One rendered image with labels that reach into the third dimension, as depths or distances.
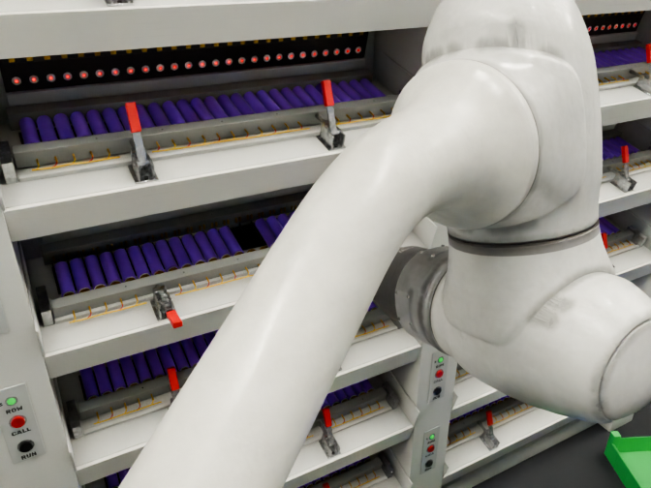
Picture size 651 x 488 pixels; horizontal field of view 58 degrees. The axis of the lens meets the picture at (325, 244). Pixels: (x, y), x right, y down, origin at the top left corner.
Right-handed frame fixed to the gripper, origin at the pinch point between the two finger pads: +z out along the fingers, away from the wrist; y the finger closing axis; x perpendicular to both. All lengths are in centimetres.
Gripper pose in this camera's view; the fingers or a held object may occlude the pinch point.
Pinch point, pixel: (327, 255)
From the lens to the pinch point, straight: 71.4
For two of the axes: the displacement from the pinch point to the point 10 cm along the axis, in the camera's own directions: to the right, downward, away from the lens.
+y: -8.8, 2.2, -4.3
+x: 1.3, 9.6, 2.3
